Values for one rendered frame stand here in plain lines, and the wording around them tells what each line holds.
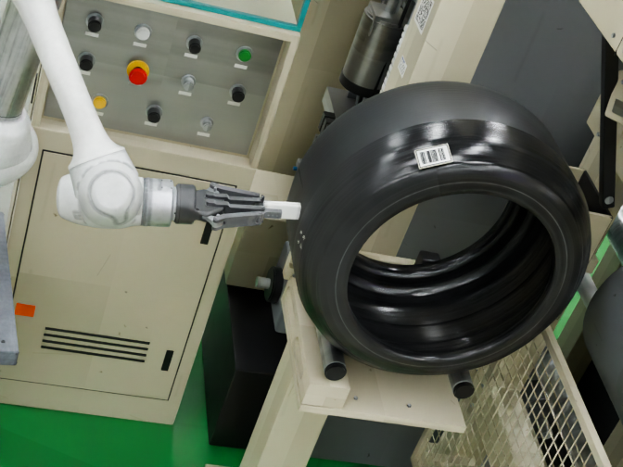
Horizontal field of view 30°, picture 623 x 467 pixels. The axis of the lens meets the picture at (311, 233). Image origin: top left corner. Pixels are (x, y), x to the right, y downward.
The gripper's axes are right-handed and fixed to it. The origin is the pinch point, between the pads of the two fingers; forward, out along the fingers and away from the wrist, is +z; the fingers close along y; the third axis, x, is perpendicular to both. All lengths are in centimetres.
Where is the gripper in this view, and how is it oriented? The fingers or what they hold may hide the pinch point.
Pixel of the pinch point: (281, 209)
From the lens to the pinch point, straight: 220.0
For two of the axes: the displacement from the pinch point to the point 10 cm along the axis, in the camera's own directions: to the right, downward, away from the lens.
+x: -1.6, 8.0, 5.7
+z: 9.8, 0.6, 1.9
